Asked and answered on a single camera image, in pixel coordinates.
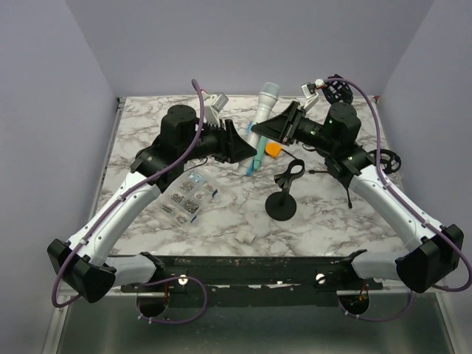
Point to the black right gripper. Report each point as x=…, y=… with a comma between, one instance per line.
x=274, y=127

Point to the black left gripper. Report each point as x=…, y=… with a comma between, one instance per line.
x=241, y=150

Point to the white microphone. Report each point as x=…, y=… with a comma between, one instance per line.
x=267, y=99

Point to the black round-base microphone stand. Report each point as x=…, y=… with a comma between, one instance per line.
x=281, y=206

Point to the black shock-mount tripod stand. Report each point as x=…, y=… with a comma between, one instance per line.
x=390, y=163

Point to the mint green microphone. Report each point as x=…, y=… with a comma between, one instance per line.
x=261, y=148

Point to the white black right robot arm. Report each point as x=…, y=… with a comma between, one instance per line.
x=429, y=255

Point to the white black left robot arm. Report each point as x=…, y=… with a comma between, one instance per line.
x=83, y=261

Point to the orange tape measure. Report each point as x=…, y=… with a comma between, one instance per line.
x=273, y=149

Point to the clear plastic screw box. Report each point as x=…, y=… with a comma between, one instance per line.
x=188, y=196

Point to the small white plastic fitting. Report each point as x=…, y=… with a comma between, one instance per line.
x=244, y=236

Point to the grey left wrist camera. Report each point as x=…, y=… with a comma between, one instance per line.
x=213, y=105

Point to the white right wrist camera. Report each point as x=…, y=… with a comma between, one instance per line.
x=310, y=90

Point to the black shock-mount stand round base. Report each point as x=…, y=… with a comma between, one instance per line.
x=336, y=91

